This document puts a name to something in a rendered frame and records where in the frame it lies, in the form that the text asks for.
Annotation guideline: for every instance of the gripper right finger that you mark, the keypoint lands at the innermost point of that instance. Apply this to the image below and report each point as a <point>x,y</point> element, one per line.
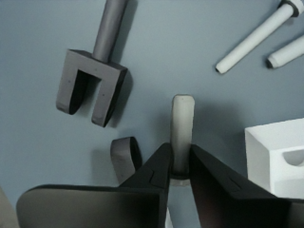
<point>226,199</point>

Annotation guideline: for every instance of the white block with black holes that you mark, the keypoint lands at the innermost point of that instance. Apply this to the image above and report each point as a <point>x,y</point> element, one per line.
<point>168,222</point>

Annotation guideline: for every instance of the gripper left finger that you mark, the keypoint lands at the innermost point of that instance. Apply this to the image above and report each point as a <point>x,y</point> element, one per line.
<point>82,206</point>

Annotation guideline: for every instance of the white divided tray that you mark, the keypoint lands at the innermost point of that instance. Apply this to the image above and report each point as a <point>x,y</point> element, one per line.
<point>266,167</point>

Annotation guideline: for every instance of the dark grey clevis fork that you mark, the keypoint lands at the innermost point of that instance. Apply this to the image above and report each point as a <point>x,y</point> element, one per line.
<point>79,64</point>

